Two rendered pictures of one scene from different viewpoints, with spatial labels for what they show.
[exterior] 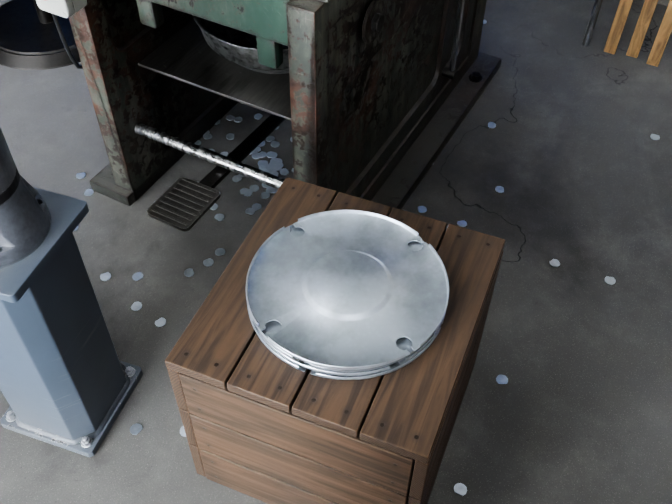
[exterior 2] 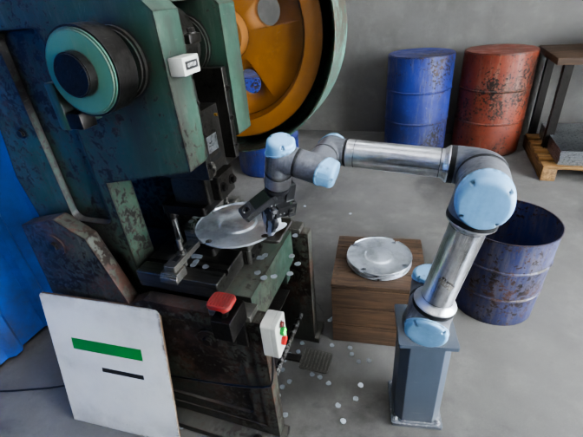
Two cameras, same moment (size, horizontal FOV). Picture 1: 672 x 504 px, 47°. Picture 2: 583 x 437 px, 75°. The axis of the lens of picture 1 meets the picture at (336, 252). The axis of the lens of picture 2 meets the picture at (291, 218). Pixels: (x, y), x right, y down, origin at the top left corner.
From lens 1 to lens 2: 1.81 m
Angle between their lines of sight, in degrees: 72
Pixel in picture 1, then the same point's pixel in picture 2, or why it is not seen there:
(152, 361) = (381, 381)
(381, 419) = (415, 247)
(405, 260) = (363, 246)
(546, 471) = not seen: hidden behind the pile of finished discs
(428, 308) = (378, 240)
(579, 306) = not seen: hidden behind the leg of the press
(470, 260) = (350, 240)
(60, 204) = (400, 310)
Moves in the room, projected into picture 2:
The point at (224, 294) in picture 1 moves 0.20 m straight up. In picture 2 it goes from (394, 285) to (397, 246)
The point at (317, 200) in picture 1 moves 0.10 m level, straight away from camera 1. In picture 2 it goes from (340, 274) to (318, 278)
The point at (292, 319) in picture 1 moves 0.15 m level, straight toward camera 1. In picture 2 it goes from (399, 263) to (429, 255)
